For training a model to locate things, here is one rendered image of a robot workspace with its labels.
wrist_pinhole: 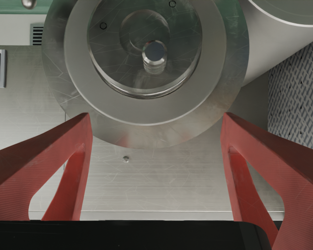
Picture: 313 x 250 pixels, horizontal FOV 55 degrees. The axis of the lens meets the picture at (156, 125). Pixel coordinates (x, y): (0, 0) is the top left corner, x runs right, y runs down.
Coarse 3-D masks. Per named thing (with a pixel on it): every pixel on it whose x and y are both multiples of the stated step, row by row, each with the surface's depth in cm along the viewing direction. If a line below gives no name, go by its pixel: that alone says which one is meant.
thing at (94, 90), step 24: (96, 0) 21; (192, 0) 21; (72, 24) 21; (216, 24) 21; (72, 48) 21; (216, 48) 21; (72, 72) 21; (96, 72) 21; (192, 72) 21; (216, 72) 21; (96, 96) 21; (120, 96) 21; (168, 96) 21; (192, 96) 21; (120, 120) 21; (144, 120) 21; (168, 120) 21
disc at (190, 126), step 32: (64, 0) 21; (224, 0) 22; (64, 32) 21; (64, 64) 21; (64, 96) 21; (224, 96) 21; (96, 128) 21; (128, 128) 21; (160, 128) 21; (192, 128) 21
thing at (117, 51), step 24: (120, 0) 19; (144, 0) 19; (168, 0) 19; (96, 24) 19; (120, 24) 19; (144, 24) 19; (168, 24) 19; (192, 24) 19; (96, 48) 19; (120, 48) 19; (168, 48) 19; (192, 48) 19; (120, 72) 19; (144, 72) 19; (168, 72) 19; (144, 96) 21
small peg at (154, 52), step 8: (152, 40) 17; (144, 48) 16; (152, 48) 16; (160, 48) 16; (144, 56) 16; (152, 56) 16; (160, 56) 16; (144, 64) 18; (152, 64) 16; (160, 64) 17; (152, 72) 19; (160, 72) 19
